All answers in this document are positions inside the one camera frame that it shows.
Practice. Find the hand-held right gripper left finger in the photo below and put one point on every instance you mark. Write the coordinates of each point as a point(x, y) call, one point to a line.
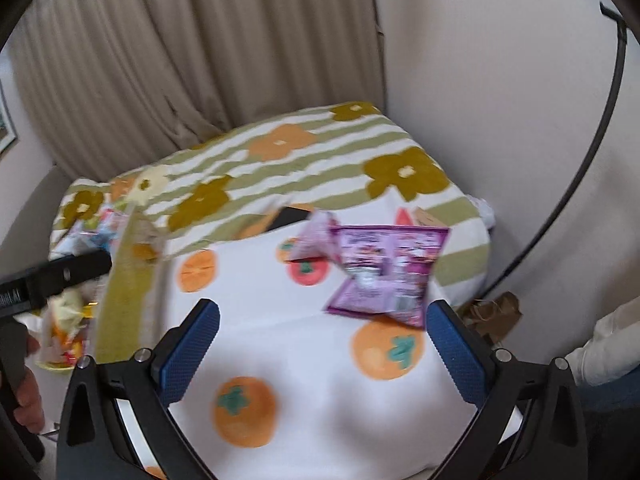
point(192, 350)

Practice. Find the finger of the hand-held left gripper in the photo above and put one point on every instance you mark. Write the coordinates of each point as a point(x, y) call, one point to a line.
point(70, 275)

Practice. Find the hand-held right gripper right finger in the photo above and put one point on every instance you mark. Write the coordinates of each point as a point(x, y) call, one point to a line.
point(457, 355)

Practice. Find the yellow-green storage box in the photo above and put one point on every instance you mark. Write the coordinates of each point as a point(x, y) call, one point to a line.
point(127, 285)

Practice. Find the purple snack packet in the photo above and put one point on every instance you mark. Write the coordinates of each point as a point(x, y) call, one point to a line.
point(395, 270)

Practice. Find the person's left hand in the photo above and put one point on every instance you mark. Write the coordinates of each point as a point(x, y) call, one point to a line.
point(31, 400)

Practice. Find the pile of snack packets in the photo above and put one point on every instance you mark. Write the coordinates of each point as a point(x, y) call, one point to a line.
point(65, 310)

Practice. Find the brown paper bag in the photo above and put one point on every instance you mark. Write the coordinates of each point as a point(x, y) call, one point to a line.
point(492, 317)

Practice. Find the white persimmon print cloth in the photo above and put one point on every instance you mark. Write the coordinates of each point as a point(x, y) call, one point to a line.
point(310, 360)

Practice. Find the person's white garment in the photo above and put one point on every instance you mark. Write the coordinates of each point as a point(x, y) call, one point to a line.
point(610, 345)

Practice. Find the black flat object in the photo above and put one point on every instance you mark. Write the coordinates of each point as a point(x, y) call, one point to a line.
point(287, 217)

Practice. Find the pale pink snack packet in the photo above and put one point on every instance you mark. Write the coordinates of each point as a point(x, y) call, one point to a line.
point(315, 240)

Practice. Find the striped floral blanket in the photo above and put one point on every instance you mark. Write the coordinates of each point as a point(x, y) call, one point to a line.
point(310, 160)

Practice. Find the beige curtain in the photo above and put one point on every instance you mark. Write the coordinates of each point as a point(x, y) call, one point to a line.
point(200, 60)

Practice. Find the black curved metal pole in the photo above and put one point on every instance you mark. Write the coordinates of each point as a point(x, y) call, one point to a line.
point(621, 60)

